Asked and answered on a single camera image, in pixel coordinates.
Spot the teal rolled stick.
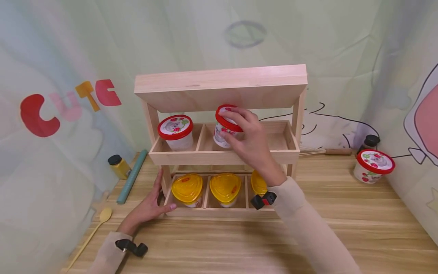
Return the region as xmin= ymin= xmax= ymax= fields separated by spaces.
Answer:
xmin=116 ymin=149 xmax=149 ymax=205

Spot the person's right hand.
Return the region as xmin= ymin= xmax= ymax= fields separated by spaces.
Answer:
xmin=218 ymin=107 xmax=287 ymax=187

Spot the black wrist band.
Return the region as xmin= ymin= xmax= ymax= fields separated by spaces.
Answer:
xmin=114 ymin=238 xmax=149 ymax=258
xmin=250 ymin=191 xmax=277 ymax=210

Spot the yellow-lid container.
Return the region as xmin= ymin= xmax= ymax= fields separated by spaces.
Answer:
xmin=250 ymin=170 xmax=268 ymax=199
xmin=171 ymin=173 xmax=203 ymax=208
xmin=209 ymin=173 xmax=242 ymax=208

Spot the wooden two-tier shelf rack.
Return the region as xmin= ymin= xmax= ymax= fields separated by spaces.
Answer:
xmin=134 ymin=64 xmax=308 ymax=221

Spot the person's right forearm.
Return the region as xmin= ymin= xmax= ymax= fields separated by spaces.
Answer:
xmin=270 ymin=177 xmax=364 ymax=274

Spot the person's left forearm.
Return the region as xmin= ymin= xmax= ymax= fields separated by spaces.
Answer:
xmin=85 ymin=225 xmax=135 ymax=274

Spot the yellow bottle with black cap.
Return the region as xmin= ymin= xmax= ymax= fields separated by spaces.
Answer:
xmin=107 ymin=154 xmax=132 ymax=180

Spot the person's left hand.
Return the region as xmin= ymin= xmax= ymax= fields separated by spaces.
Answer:
xmin=125 ymin=168 xmax=178 ymax=229

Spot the dark jar with black cap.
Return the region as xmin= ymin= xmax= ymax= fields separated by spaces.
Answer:
xmin=357 ymin=134 xmax=381 ymax=155

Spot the red-lid white cup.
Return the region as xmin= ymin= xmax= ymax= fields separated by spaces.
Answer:
xmin=157 ymin=115 xmax=194 ymax=151
xmin=353 ymin=149 xmax=396 ymax=185
xmin=213 ymin=104 xmax=246 ymax=149

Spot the pale yellow wooden spoon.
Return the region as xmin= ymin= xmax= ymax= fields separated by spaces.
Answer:
xmin=64 ymin=207 xmax=113 ymax=273

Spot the whisk with wooden handle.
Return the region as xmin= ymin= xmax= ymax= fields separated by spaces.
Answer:
xmin=299 ymin=146 xmax=352 ymax=157

